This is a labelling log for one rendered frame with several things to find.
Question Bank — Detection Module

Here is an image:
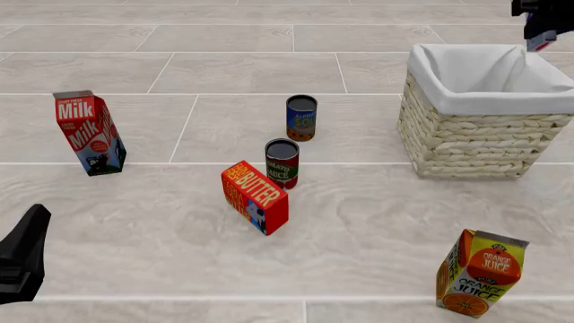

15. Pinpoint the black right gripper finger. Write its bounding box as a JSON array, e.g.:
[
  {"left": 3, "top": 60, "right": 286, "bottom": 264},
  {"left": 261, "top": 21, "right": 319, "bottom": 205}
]
[{"left": 523, "top": 15, "right": 574, "bottom": 40}]

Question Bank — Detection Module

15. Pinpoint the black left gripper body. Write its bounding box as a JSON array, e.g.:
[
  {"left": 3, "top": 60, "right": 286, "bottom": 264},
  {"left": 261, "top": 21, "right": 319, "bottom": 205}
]
[{"left": 0, "top": 258, "right": 47, "bottom": 306}]

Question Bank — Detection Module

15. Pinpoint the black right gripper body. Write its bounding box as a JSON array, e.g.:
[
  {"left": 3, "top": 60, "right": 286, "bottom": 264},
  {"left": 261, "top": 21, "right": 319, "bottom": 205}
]
[{"left": 510, "top": 0, "right": 574, "bottom": 19}]

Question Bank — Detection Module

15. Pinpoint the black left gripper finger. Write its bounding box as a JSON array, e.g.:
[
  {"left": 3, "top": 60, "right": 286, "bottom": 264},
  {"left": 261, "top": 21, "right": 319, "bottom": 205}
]
[{"left": 0, "top": 203, "right": 52, "bottom": 270}]

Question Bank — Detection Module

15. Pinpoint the cream cheese box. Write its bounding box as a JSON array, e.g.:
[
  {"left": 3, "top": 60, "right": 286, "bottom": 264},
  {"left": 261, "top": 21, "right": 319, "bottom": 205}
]
[{"left": 526, "top": 30, "right": 559, "bottom": 53}]

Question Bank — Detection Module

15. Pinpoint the white cloth basket liner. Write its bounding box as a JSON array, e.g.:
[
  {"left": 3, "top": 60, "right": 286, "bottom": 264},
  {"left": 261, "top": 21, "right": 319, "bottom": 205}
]
[{"left": 406, "top": 43, "right": 574, "bottom": 118}]

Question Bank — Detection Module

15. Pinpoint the woven cream wicker basket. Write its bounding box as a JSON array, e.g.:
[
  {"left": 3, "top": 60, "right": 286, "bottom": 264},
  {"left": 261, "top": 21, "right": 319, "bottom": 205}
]
[{"left": 396, "top": 43, "right": 574, "bottom": 180}]

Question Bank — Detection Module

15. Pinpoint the red milk carton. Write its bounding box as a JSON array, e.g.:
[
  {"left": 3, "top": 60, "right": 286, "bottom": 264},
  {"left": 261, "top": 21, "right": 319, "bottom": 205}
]
[{"left": 52, "top": 89, "right": 127, "bottom": 178}]

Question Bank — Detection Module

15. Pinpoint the red butter box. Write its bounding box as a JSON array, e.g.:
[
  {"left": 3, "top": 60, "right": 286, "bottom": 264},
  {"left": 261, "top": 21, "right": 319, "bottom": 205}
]
[{"left": 220, "top": 159, "right": 290, "bottom": 237}]

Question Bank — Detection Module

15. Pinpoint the orange juice carton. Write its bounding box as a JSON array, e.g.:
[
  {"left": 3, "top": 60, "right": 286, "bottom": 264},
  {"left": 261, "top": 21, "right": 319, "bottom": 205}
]
[{"left": 435, "top": 229, "right": 530, "bottom": 319}]

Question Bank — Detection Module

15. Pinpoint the blue soup can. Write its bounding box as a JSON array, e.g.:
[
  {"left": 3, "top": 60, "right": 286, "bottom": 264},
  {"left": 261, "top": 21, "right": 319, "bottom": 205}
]
[{"left": 285, "top": 94, "right": 318, "bottom": 143}]

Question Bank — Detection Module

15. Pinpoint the red tomato sauce can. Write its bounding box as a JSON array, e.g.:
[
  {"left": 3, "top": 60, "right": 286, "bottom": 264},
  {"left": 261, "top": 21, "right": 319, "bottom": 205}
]
[{"left": 264, "top": 137, "right": 300, "bottom": 191}]

